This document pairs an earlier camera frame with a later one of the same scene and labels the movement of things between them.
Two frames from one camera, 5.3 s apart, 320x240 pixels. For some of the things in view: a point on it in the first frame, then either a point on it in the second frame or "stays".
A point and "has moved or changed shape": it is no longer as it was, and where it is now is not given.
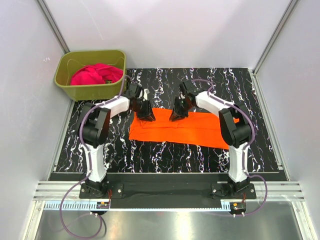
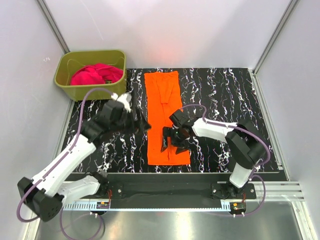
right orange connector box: x=237 y=207 stays
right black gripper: x=177 y=114 -> x=167 y=132
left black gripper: x=147 y=115 -> x=138 y=126
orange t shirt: x=201 y=128 has moved or changed shape
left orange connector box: x=102 y=205 stays
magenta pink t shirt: x=95 y=74 stays
